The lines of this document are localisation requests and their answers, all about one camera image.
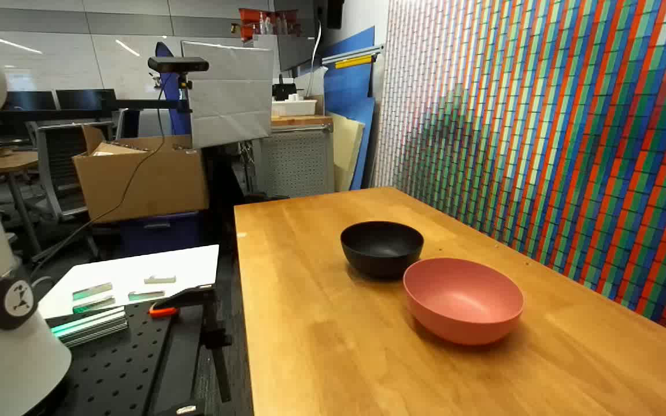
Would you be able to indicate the dark red bowl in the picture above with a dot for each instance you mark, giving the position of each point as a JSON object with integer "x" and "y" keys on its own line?
{"x": 383, "y": 256}

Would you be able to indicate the grey office chair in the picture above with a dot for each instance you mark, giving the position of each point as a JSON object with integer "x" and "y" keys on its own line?
{"x": 58, "y": 165}

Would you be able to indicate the grey marker pen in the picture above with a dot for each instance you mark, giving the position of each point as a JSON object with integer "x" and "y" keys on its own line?
{"x": 160, "y": 279}
{"x": 146, "y": 293}

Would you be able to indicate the green marker pen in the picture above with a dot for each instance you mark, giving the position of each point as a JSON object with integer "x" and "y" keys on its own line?
{"x": 94, "y": 291}

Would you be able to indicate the round wooden side table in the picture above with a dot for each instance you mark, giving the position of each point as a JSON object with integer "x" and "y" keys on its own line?
{"x": 1, "y": 163}

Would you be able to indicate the black stereo camera on stand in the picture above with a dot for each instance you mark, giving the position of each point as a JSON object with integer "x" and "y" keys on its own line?
{"x": 177, "y": 64}

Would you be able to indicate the grey cabinet with wooden top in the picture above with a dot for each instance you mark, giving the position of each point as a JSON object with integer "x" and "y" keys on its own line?
{"x": 299, "y": 157}

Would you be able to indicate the pink bowl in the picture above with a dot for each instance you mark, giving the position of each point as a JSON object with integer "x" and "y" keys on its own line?
{"x": 464, "y": 307}

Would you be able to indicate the silver green metal bar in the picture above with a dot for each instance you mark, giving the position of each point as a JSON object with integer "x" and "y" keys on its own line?
{"x": 92, "y": 326}

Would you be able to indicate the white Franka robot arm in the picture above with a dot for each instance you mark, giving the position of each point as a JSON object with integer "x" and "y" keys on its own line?
{"x": 1, "y": 360}

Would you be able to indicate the black tripod stand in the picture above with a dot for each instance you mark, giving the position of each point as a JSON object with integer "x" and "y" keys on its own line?
{"x": 215, "y": 338}

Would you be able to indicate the black computer monitor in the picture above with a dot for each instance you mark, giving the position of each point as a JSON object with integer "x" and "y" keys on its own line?
{"x": 87, "y": 99}
{"x": 29, "y": 99}

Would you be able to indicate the white paper sheet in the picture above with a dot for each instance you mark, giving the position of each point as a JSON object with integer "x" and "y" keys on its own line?
{"x": 132, "y": 268}

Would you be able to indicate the brown cardboard box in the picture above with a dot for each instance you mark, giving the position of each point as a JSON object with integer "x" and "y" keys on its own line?
{"x": 139, "y": 185}

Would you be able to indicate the blue storage crate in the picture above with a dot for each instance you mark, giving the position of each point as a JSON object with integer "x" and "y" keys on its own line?
{"x": 160, "y": 233}

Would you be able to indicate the beige board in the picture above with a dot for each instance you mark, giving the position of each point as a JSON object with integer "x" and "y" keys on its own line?
{"x": 345, "y": 151}

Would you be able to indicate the white rectangular panel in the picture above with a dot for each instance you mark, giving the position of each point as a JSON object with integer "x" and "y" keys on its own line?
{"x": 229, "y": 93}

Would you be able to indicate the black perforated breadboard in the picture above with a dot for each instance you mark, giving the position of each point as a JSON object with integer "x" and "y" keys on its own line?
{"x": 117, "y": 371}

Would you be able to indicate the blue foam board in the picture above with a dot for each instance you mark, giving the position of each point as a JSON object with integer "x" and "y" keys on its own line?
{"x": 348, "y": 83}

